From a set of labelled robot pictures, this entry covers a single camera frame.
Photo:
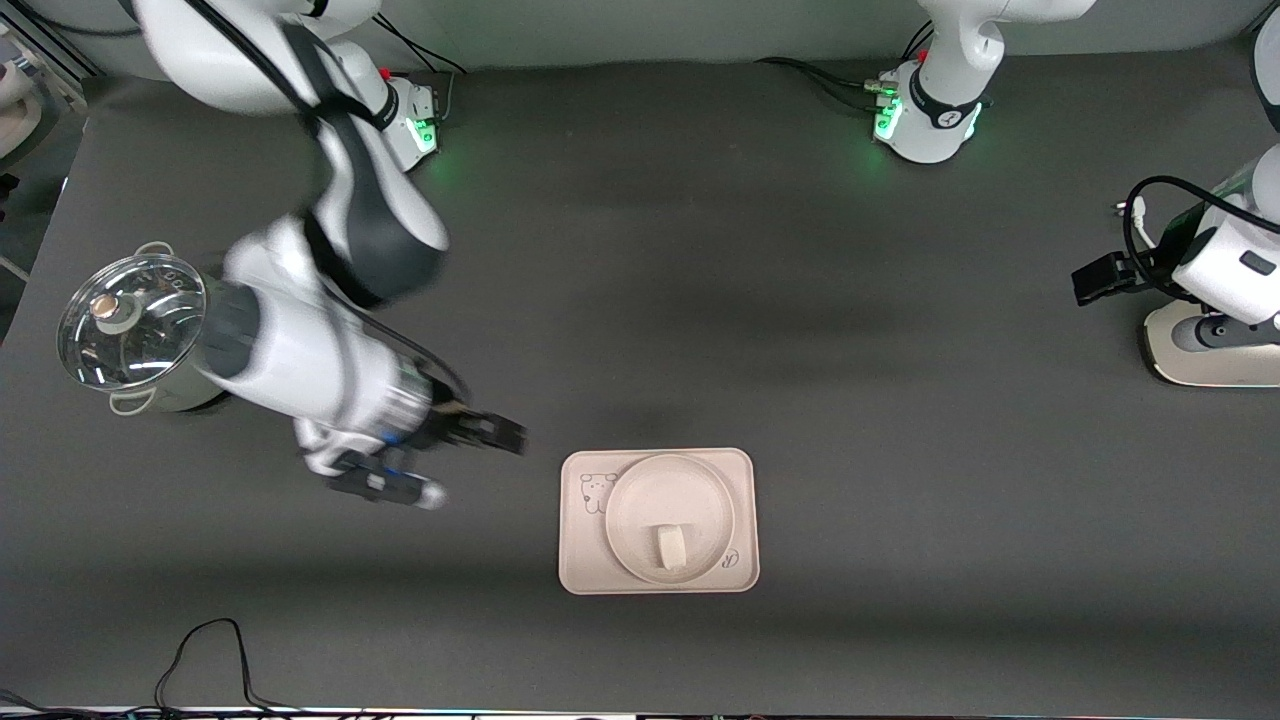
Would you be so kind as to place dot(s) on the cream rectangular rabbit tray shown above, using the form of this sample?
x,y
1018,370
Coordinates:
x,y
580,560

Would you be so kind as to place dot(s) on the glass pot lid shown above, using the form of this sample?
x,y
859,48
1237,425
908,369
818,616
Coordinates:
x,y
130,320

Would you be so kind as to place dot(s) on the cream toaster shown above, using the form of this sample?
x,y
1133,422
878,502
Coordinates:
x,y
1200,365

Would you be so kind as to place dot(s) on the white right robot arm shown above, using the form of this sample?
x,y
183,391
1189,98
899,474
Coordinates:
x,y
310,360

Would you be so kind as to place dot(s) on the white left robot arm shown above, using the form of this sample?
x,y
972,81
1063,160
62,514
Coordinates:
x,y
945,100

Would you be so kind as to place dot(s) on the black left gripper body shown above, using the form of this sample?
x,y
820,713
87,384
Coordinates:
x,y
1147,270

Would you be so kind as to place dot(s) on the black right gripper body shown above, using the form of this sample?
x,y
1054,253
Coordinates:
x,y
451,424

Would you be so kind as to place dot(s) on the pale green cooking pot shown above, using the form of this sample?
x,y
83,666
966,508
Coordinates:
x,y
160,398

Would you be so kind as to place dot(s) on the small white bun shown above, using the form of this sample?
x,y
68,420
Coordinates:
x,y
671,548

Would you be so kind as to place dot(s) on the dark grey table mat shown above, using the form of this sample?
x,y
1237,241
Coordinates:
x,y
900,600

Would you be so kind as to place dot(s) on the round cream plate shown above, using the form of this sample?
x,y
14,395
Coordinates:
x,y
670,490

